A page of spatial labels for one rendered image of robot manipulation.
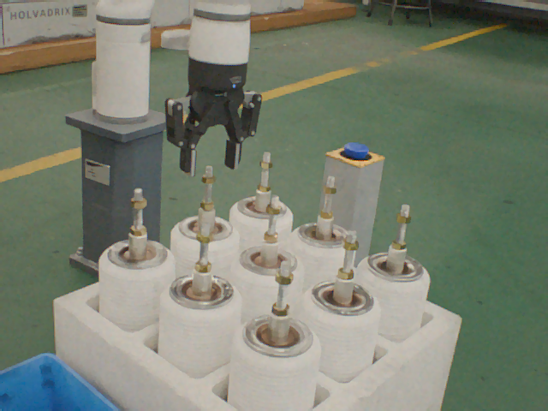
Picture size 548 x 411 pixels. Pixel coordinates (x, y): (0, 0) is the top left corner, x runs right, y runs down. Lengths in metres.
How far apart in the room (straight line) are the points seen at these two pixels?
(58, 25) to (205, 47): 2.26
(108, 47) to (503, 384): 0.85
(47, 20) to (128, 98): 1.85
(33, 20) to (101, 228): 1.80
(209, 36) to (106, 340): 0.38
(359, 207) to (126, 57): 0.46
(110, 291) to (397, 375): 0.36
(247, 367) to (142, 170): 0.61
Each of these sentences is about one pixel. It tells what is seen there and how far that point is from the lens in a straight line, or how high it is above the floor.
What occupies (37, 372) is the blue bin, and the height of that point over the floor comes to 0.10.
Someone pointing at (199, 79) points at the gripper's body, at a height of 0.47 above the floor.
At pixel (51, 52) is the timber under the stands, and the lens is 2.97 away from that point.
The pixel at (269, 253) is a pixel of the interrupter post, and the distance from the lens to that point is 0.87.
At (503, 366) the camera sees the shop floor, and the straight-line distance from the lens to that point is 1.24.
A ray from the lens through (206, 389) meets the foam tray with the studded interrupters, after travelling 0.78.
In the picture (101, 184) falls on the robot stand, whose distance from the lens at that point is 1.26.
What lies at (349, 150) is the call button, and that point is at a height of 0.33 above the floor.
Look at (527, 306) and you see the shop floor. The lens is 1.44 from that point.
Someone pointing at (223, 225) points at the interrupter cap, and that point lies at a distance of 0.96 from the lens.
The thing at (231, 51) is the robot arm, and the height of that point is 0.51.
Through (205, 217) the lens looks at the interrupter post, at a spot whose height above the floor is 0.27.
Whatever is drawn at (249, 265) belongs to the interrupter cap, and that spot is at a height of 0.25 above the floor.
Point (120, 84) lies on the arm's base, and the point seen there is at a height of 0.37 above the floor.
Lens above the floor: 0.67
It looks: 23 degrees down
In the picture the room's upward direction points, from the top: 6 degrees clockwise
